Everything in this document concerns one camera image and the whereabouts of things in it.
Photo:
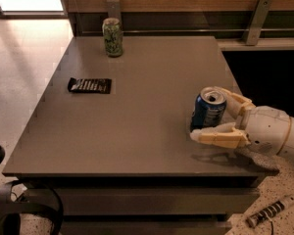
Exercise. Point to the metal rail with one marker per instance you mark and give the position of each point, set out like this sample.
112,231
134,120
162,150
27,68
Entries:
219,33

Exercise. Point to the grey lower drawer front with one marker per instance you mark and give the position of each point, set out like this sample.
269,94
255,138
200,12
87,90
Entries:
146,228

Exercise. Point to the grey drawer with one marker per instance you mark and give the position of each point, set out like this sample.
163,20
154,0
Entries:
146,228
157,201

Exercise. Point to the metal wall bracket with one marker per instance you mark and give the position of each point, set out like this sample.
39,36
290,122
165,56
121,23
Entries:
252,34
114,12

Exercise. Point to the left metal wall bracket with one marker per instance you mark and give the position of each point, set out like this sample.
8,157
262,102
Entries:
114,12

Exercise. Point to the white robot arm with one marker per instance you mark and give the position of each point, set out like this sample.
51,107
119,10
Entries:
226,119

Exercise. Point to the white power strip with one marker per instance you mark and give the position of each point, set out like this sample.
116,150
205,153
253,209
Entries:
270,211

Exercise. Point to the black office chair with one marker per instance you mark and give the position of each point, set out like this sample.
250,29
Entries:
11,210

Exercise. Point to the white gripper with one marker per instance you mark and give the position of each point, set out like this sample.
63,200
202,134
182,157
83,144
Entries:
267,127

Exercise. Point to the grey upper drawer front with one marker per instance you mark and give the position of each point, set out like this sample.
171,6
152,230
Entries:
157,201

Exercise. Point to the right metal wall bracket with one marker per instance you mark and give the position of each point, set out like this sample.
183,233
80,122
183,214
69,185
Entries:
252,34

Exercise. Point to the black snack wrapper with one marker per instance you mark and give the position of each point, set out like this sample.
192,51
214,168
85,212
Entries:
90,85

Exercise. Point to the green soda can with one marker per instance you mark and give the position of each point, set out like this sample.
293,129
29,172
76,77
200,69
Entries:
113,37

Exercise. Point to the blue pepsi can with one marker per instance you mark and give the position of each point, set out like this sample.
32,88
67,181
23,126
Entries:
209,108

